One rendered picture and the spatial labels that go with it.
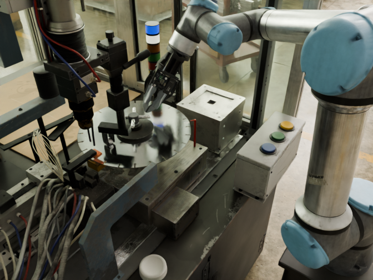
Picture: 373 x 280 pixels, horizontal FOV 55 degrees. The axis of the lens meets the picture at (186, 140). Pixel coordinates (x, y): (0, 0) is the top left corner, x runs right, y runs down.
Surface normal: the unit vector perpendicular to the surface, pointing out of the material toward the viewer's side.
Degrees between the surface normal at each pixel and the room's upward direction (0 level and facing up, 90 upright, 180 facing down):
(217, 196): 0
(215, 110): 0
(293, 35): 110
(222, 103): 0
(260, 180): 90
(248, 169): 90
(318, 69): 82
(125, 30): 90
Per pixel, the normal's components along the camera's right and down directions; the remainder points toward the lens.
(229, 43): 0.51, 0.59
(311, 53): -0.85, 0.21
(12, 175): 0.00, -0.79
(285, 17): -0.70, -0.40
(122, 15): -0.57, 0.50
